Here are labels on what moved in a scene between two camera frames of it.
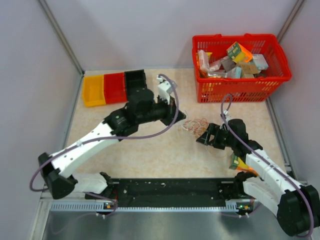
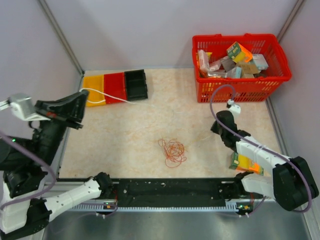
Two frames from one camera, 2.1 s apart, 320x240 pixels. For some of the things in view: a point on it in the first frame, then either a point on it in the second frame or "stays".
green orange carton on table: x=237 y=163 stays
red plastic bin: x=115 y=91 stays
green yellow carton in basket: x=238 y=53 stays
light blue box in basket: x=260 y=61 stays
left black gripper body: x=165 y=111 -> x=60 y=113
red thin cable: x=197 y=126 -> x=174 y=151
